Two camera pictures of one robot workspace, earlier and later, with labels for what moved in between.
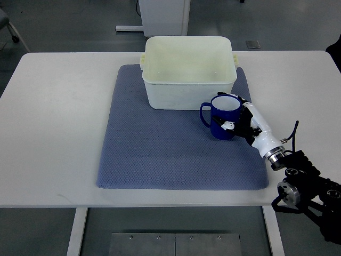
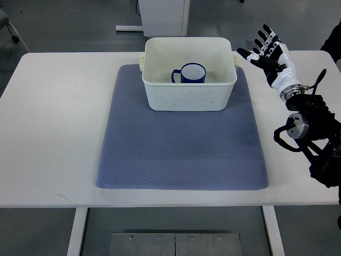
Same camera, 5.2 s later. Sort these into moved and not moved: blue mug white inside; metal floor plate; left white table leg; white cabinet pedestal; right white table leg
Moved: blue mug white inside
Not moved: metal floor plate; white cabinet pedestal; right white table leg; left white table leg
